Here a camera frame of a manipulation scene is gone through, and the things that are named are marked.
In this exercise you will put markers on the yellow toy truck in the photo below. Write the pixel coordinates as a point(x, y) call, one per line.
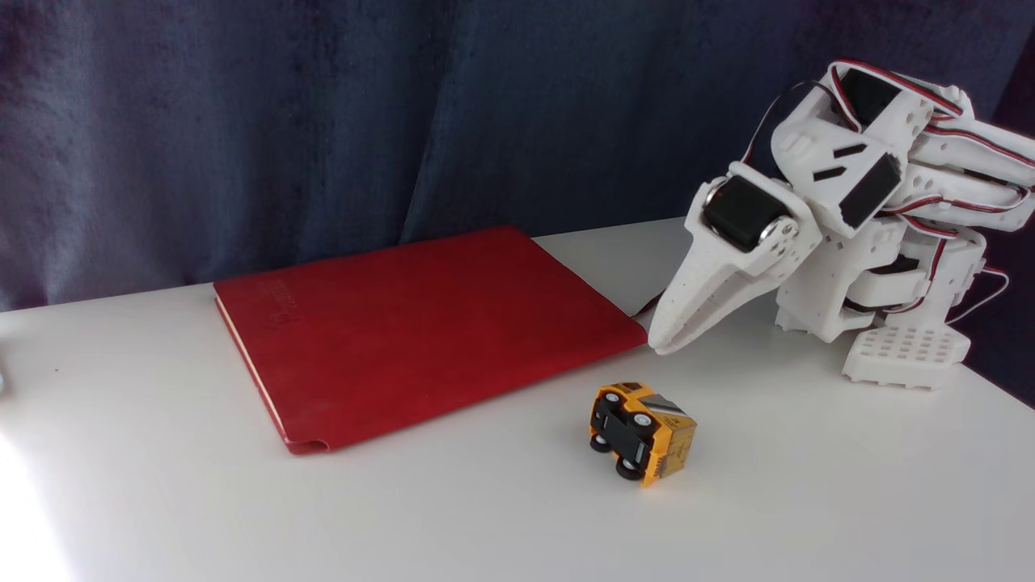
point(647, 436)

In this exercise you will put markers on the red notebook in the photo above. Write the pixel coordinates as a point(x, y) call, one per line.
point(420, 331)

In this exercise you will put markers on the dark red bookmark ribbon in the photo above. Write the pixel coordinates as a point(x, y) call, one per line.
point(644, 307)

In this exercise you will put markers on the dark blue curtain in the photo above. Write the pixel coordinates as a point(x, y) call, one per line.
point(242, 121)

